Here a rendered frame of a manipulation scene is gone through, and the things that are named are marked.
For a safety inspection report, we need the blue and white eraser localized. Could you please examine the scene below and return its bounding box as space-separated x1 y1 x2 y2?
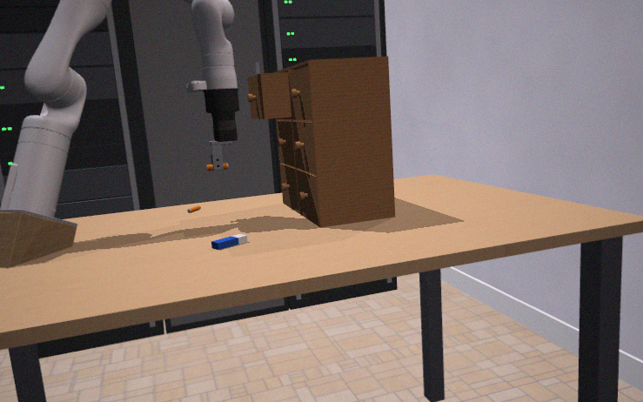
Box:
211 234 247 250

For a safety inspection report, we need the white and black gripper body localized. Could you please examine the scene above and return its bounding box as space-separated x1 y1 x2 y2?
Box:
186 65 239 142

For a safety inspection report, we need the brown wooden drawer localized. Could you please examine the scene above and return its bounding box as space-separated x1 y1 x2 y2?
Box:
247 72 291 119
277 120 295 164
293 120 316 171
289 66 311 117
297 169 319 224
280 164 299 211

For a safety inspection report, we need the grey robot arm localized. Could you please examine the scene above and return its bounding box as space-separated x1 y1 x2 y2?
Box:
0 0 234 218

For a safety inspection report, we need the brown wooden chest of drawers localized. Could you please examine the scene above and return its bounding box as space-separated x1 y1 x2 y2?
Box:
273 57 395 228

